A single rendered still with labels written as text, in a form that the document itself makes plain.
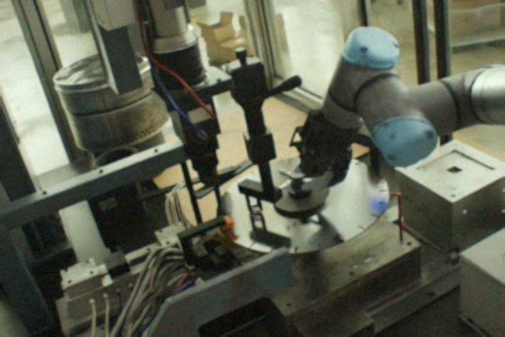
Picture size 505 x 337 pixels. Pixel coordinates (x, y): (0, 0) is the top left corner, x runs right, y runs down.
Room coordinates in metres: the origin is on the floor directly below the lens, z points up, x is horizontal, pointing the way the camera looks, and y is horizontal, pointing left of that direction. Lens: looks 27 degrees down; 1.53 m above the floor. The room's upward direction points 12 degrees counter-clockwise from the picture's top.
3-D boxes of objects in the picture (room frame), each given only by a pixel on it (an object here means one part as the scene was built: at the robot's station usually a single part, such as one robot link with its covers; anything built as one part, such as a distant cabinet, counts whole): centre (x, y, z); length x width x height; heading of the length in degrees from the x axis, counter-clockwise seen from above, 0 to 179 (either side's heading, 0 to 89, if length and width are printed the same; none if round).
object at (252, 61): (0.85, -0.02, 1.17); 0.06 x 0.05 x 0.20; 101
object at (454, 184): (0.96, -0.41, 0.82); 0.18 x 0.18 x 0.15; 20
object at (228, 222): (0.84, 0.11, 0.95); 0.10 x 0.03 x 0.07; 110
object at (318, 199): (0.90, -0.08, 0.96); 0.11 x 0.11 x 0.03
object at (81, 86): (1.56, 0.36, 0.93); 0.31 x 0.31 x 0.36
